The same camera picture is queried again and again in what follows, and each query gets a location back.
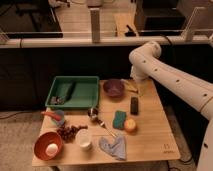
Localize yellow banana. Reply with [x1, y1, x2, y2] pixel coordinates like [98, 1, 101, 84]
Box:
[121, 79, 138, 93]

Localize orange fruit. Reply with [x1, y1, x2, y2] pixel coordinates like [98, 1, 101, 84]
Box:
[124, 119, 137, 132]

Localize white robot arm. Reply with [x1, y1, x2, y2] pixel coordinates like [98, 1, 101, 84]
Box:
[129, 41, 213, 171]

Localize white egg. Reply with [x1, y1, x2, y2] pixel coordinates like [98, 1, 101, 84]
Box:
[46, 144, 58, 156]

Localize orange bowl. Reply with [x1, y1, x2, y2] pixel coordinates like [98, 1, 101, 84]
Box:
[34, 132, 63, 161]

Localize blue cup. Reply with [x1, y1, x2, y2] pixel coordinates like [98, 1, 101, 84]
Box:
[53, 110, 65, 127]

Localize green plastic tray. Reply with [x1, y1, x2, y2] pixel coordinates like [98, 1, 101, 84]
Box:
[45, 76, 99, 110]

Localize blue grey cloth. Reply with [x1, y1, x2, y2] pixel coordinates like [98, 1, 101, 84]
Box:
[98, 135, 126, 160]

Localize purple bowl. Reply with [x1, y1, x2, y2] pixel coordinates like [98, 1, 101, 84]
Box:
[103, 79, 125, 98]

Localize bunch of red grapes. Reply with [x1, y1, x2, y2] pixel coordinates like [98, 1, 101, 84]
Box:
[56, 125, 88, 141]

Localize red carrot toy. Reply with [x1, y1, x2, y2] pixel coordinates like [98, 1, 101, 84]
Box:
[41, 111, 61, 121]

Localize white horizontal rail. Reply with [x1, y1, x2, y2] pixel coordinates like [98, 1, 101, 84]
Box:
[0, 34, 213, 49]

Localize wooden table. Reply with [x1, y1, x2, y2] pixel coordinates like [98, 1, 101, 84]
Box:
[32, 79, 180, 166]

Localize metal measuring spoon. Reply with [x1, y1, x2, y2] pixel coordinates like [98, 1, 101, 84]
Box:
[87, 107, 116, 137]

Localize small grey items in tray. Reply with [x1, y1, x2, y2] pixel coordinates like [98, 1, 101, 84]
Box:
[50, 96, 65, 105]

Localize white paper cup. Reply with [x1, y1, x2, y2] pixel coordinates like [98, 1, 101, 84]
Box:
[75, 129, 92, 150]

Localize green sponge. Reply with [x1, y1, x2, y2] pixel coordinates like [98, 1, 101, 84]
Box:
[112, 111, 126, 130]

